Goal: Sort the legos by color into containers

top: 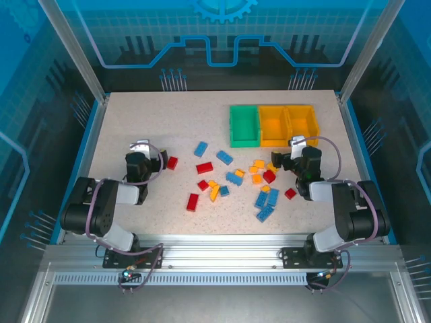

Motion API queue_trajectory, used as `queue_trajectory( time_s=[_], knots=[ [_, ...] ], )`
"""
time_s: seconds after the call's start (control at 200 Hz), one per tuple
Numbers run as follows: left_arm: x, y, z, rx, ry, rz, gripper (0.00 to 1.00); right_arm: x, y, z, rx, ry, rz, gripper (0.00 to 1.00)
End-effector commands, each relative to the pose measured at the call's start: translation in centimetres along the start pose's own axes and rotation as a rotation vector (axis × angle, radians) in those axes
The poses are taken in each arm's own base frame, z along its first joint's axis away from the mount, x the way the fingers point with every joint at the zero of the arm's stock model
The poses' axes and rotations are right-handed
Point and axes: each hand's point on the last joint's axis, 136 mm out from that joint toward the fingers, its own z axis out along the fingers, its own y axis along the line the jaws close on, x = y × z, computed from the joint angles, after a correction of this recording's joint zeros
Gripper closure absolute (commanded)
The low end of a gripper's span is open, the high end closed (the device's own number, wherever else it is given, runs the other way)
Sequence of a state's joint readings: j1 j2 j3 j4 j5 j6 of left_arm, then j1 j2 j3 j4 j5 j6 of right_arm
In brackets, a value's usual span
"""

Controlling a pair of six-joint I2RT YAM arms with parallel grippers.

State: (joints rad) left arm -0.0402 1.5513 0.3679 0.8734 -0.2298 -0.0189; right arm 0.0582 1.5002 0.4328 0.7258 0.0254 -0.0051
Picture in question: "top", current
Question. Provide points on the small red lego brick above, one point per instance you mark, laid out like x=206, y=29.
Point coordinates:
x=290, y=193
x=172, y=163
x=269, y=176
x=203, y=185

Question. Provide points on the yellow plastic bin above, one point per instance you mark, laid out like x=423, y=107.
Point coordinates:
x=272, y=124
x=303, y=121

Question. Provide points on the long blue lego brick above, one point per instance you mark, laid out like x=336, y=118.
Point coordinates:
x=265, y=213
x=201, y=148
x=260, y=200
x=234, y=179
x=224, y=157
x=273, y=196

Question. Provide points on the long red lego brick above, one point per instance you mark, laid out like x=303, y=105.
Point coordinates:
x=192, y=202
x=204, y=168

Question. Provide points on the green plastic bin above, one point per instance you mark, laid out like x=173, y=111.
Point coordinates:
x=244, y=124

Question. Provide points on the small blue lego brick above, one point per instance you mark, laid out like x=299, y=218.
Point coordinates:
x=224, y=191

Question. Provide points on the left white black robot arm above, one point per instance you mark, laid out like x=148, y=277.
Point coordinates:
x=107, y=215

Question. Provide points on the blue table edge trim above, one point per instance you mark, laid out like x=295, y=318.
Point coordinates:
x=82, y=151
x=357, y=134

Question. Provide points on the aluminium mounting beam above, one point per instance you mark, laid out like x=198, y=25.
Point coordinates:
x=219, y=252

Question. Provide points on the grey metal sheet panel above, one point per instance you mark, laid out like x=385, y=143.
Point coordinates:
x=219, y=306

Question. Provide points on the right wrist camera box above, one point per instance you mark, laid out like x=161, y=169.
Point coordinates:
x=296, y=151

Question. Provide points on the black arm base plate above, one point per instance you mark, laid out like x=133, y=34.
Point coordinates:
x=293, y=257
x=114, y=259

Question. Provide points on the aluminium frame post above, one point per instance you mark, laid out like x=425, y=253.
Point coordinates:
x=74, y=50
x=370, y=50

